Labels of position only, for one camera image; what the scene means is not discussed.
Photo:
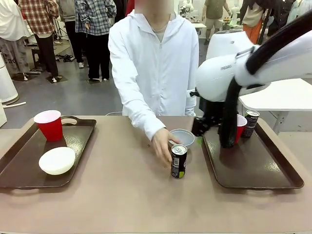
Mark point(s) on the black stool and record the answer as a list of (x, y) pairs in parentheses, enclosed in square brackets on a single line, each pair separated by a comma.
[(36, 58)]

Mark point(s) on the bystander in olive shirt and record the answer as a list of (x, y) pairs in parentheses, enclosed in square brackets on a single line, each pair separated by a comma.
[(214, 9)]

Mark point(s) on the bystander in dark jacket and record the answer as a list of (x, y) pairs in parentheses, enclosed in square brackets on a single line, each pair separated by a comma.
[(280, 12)]

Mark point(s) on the bystander in blue plaid shirt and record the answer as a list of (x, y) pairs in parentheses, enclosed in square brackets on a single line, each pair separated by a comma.
[(90, 17)]

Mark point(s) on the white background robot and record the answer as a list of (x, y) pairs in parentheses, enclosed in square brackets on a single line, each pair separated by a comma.
[(234, 15), (187, 7)]

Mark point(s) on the black drink can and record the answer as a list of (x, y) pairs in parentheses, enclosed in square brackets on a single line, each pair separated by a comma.
[(251, 126), (179, 165)]

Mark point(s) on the bystander in pale clothes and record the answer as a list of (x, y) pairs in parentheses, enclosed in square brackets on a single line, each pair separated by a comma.
[(301, 6)]

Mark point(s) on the bystander in grey top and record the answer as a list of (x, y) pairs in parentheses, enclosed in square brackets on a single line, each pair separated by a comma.
[(70, 36)]

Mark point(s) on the large white table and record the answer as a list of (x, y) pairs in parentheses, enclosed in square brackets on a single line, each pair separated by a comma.
[(280, 95)]

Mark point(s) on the bystander in white shirt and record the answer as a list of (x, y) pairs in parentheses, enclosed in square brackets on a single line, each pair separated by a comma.
[(9, 24)]

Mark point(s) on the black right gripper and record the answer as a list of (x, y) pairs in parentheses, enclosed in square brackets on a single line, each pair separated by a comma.
[(210, 112)]

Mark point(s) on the person's left forearm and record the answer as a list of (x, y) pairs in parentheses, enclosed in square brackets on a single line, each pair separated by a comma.
[(190, 104)]

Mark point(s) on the bystander in red plaid shirt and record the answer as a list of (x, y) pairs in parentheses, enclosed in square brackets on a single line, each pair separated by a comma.
[(36, 17)]

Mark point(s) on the red plastic cup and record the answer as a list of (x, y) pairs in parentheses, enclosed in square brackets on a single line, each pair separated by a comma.
[(51, 132), (240, 131)]

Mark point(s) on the black tripod stand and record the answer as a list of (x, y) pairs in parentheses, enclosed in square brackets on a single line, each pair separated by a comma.
[(59, 31)]

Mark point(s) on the person in white hoodie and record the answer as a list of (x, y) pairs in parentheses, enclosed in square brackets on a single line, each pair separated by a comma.
[(156, 73)]

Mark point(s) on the person's right forearm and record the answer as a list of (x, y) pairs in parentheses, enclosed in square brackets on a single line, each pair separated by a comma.
[(143, 119)]

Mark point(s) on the white bowl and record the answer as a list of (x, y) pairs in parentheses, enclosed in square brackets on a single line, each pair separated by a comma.
[(57, 162)]

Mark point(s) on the pale grey bowl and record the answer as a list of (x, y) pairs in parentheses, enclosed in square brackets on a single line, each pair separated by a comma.
[(185, 140)]

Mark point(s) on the brown plastic tray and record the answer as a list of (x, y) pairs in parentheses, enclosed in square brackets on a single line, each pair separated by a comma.
[(24, 170), (256, 170)]

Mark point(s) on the person's right hand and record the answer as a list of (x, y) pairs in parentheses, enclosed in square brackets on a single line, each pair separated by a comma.
[(162, 146)]

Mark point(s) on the bystander in orange trousers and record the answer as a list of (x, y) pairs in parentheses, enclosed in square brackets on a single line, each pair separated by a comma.
[(252, 14)]

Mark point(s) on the black stand pole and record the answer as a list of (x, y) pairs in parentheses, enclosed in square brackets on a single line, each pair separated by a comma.
[(264, 26)]

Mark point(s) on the white pipe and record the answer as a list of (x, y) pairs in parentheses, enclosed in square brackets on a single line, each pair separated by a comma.
[(14, 104)]

